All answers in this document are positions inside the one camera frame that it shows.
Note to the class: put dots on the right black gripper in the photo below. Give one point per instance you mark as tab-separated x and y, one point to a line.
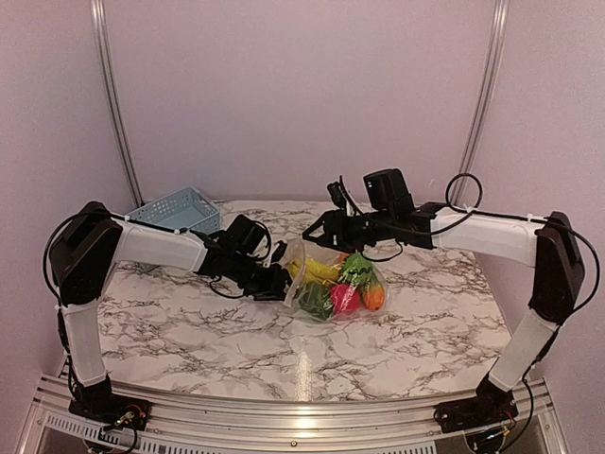
327	238

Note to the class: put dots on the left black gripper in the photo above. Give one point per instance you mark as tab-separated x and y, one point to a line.
273	289

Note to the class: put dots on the clear zip top bag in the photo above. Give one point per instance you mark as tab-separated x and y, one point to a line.
295	248

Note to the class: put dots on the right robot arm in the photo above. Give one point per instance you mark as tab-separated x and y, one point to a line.
548	247

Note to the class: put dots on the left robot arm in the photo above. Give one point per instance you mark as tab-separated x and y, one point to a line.
84	253

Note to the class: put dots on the fake yellow banana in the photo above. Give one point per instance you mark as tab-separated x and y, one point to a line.
314	272

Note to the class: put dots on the fake green lettuce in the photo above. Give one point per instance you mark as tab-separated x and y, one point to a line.
356	270

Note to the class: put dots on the fake red food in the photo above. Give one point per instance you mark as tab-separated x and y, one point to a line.
344	298

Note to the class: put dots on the fake orange carrot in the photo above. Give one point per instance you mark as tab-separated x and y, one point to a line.
373	294

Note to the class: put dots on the blue plastic basket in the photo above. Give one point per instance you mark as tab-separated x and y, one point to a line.
178	220

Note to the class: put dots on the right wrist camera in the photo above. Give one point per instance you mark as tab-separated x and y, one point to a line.
338	196

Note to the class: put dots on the aluminium front frame rail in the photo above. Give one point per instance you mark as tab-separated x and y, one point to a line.
189	423

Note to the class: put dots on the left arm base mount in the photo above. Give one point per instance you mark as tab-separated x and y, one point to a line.
113	410

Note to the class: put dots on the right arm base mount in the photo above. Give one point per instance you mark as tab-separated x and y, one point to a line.
473	412

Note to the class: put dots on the right aluminium corner post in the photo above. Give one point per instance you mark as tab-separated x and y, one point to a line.
487	84

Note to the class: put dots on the aluminium corner post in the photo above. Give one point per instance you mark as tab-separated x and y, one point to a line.
102	42
487	84

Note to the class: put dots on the left aluminium corner post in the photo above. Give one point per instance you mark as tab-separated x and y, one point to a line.
102	42

